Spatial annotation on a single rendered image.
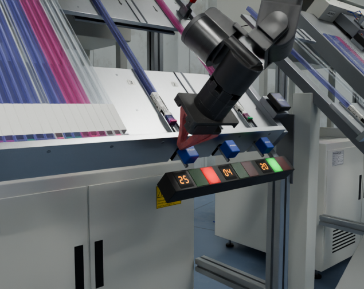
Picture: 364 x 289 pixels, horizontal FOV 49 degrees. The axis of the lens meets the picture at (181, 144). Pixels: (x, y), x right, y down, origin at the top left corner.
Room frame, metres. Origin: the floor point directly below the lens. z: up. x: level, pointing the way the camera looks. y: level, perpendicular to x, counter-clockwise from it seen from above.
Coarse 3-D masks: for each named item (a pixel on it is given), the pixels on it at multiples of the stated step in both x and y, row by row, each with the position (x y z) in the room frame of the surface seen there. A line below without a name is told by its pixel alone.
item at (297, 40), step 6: (300, 42) 1.19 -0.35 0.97; (306, 48) 1.18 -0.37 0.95; (312, 54) 1.16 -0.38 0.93; (318, 60) 1.15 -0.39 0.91; (324, 66) 1.14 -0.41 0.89; (330, 72) 1.12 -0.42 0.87; (336, 78) 1.11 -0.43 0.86; (342, 84) 1.10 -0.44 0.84; (348, 90) 1.09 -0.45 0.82; (354, 96) 1.07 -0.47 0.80; (360, 96) 1.07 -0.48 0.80; (360, 102) 1.06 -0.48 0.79
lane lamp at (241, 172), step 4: (232, 164) 0.76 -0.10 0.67; (236, 164) 0.76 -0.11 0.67; (240, 164) 0.77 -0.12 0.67; (236, 168) 0.75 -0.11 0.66; (240, 168) 0.76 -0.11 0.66; (236, 172) 0.74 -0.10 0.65; (240, 172) 0.75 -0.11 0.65; (244, 172) 0.76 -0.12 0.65; (240, 176) 0.74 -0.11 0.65; (244, 176) 0.75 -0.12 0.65; (248, 176) 0.75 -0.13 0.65
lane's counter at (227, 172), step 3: (228, 165) 0.75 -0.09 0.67; (219, 168) 0.73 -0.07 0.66; (222, 168) 0.73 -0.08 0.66; (225, 168) 0.74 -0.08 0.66; (228, 168) 0.74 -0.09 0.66; (222, 171) 0.73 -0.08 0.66; (225, 171) 0.73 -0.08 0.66; (228, 171) 0.73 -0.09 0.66; (231, 171) 0.74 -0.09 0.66; (225, 174) 0.72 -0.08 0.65; (228, 174) 0.73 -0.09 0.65; (231, 174) 0.73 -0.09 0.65; (234, 174) 0.74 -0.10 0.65; (225, 177) 0.72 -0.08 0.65; (228, 177) 0.72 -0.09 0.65; (231, 177) 0.73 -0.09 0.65; (234, 177) 0.73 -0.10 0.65
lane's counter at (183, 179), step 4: (180, 172) 0.67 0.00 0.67; (184, 172) 0.67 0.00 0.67; (176, 176) 0.66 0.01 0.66; (180, 176) 0.66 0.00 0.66; (184, 176) 0.67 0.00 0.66; (188, 176) 0.67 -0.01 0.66; (180, 180) 0.66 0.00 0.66; (184, 180) 0.66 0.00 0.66; (188, 180) 0.66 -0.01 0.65; (180, 184) 0.65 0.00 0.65; (184, 184) 0.65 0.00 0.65; (188, 184) 0.66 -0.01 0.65; (192, 184) 0.66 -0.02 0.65
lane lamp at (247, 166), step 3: (240, 162) 0.77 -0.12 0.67; (243, 162) 0.78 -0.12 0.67; (246, 162) 0.78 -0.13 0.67; (249, 162) 0.79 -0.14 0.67; (243, 165) 0.77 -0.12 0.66; (246, 165) 0.78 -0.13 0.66; (249, 165) 0.78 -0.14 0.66; (252, 165) 0.79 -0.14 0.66; (246, 168) 0.77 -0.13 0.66; (249, 168) 0.77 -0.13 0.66; (252, 168) 0.78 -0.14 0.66; (246, 171) 0.76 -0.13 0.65; (249, 171) 0.77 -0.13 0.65; (252, 171) 0.77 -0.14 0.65; (255, 171) 0.78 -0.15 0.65; (249, 174) 0.76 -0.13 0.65; (252, 174) 0.76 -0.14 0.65; (255, 174) 0.77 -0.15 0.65; (258, 174) 0.77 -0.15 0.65
